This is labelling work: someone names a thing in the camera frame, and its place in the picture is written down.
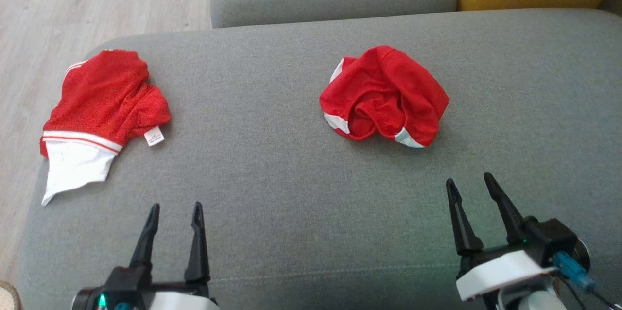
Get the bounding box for red shorts with white trim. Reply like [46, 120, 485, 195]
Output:
[319, 45, 450, 149]

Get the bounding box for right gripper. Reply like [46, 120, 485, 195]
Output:
[446, 172, 559, 302]

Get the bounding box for grey sofa seat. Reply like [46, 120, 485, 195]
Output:
[17, 8, 622, 310]

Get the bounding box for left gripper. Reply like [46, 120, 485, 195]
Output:
[100, 202, 219, 310]

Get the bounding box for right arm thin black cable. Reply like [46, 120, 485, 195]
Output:
[559, 271, 622, 310]

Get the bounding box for red and white basketball jersey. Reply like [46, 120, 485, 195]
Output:
[40, 49, 172, 206]

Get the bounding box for right camera blue connector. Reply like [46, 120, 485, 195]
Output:
[553, 251, 596, 292]

